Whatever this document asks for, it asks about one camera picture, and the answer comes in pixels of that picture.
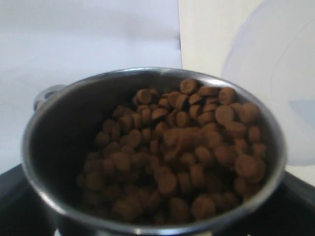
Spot white backdrop curtain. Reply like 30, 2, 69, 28
0, 0, 182, 173

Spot translucent plastic pitcher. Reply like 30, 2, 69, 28
222, 0, 315, 166

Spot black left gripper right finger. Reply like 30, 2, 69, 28
231, 173, 315, 236

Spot brown pellets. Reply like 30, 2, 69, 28
77, 79, 267, 226

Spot steel mug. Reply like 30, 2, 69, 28
22, 68, 287, 236

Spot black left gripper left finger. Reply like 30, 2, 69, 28
0, 165, 56, 236

